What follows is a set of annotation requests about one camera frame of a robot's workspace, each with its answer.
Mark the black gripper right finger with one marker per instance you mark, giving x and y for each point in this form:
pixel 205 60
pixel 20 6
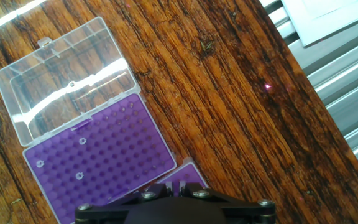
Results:
pixel 247 211

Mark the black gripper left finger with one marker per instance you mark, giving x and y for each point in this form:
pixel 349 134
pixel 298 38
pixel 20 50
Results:
pixel 110 211

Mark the small clear pipette tip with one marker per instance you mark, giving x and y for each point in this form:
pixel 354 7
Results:
pixel 39 163
pixel 176 189
pixel 82 141
pixel 79 175

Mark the purple pipette tip box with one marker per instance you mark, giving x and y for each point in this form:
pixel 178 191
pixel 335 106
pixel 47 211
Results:
pixel 188 175
pixel 98 155

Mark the brown wooden board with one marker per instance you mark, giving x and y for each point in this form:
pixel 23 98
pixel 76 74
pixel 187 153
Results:
pixel 228 109

